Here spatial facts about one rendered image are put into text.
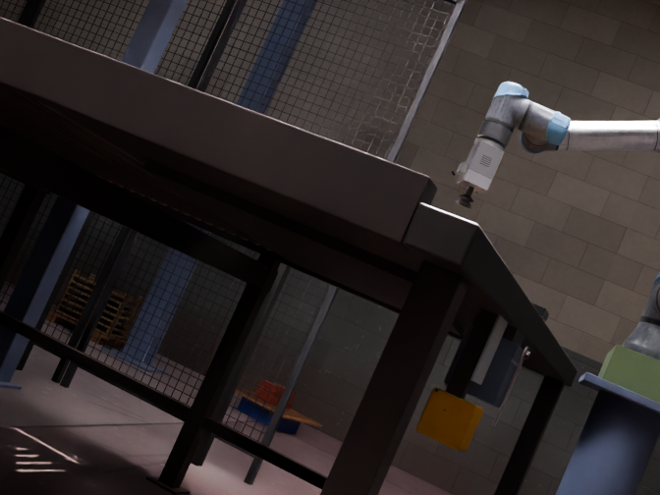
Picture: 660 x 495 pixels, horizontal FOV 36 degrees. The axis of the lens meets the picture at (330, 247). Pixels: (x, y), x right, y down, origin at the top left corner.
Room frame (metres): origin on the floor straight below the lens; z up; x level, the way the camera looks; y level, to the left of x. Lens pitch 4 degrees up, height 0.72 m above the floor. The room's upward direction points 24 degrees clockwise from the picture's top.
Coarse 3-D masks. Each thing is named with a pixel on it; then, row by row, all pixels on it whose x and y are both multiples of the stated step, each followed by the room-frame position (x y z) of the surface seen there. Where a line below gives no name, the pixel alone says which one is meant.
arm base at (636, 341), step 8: (640, 320) 2.47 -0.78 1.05; (648, 320) 2.44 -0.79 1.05; (656, 320) 2.42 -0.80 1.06; (640, 328) 2.45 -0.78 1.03; (648, 328) 2.43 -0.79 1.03; (656, 328) 2.42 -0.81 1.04; (632, 336) 2.45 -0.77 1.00; (640, 336) 2.44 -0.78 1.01; (648, 336) 2.42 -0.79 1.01; (656, 336) 2.41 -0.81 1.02; (624, 344) 2.47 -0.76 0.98; (632, 344) 2.43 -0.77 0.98; (640, 344) 2.43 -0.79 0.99; (648, 344) 2.41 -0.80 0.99; (656, 344) 2.40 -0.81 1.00; (640, 352) 2.41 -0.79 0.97; (648, 352) 2.40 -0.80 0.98; (656, 352) 2.39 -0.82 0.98
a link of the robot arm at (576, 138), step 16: (576, 128) 2.47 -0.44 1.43; (592, 128) 2.47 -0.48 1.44; (608, 128) 2.47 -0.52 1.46; (624, 128) 2.46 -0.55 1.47; (640, 128) 2.46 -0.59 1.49; (656, 128) 2.46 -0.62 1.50; (528, 144) 2.49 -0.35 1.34; (560, 144) 2.49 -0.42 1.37; (576, 144) 2.48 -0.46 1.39; (592, 144) 2.48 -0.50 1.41; (608, 144) 2.48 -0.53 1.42; (624, 144) 2.47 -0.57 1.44; (640, 144) 2.47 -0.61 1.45; (656, 144) 2.47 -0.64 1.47
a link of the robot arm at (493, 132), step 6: (486, 126) 2.37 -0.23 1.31; (492, 126) 2.37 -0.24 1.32; (498, 126) 2.36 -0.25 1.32; (480, 132) 2.38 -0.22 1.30; (486, 132) 2.37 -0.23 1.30; (492, 132) 2.36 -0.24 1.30; (498, 132) 2.36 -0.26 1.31; (504, 132) 2.37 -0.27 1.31; (510, 132) 2.38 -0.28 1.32; (486, 138) 2.37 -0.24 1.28; (492, 138) 2.36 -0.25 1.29; (498, 138) 2.36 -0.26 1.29; (504, 138) 2.37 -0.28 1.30; (504, 144) 2.38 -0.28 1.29
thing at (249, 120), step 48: (0, 48) 1.52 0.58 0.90; (48, 48) 1.50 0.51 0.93; (48, 96) 1.48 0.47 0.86; (96, 96) 1.46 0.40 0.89; (144, 96) 1.43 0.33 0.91; (192, 96) 1.40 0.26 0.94; (192, 144) 1.39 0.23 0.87; (240, 144) 1.37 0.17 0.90; (288, 144) 1.35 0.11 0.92; (336, 144) 1.32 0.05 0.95; (288, 192) 1.34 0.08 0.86; (336, 192) 1.31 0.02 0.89; (384, 192) 1.29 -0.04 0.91; (432, 192) 1.32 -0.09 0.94; (384, 240) 1.32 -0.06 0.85
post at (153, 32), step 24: (168, 0) 3.88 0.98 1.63; (144, 24) 3.90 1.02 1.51; (168, 24) 3.91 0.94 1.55; (144, 48) 3.88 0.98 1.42; (48, 216) 3.91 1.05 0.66; (72, 216) 3.88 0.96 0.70; (48, 240) 3.89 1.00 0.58; (72, 240) 3.94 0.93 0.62; (48, 264) 3.88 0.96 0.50; (24, 288) 3.90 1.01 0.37; (48, 288) 3.94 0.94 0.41; (24, 312) 3.88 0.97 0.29; (0, 336) 3.90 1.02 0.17; (0, 360) 3.88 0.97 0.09; (0, 384) 3.86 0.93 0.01
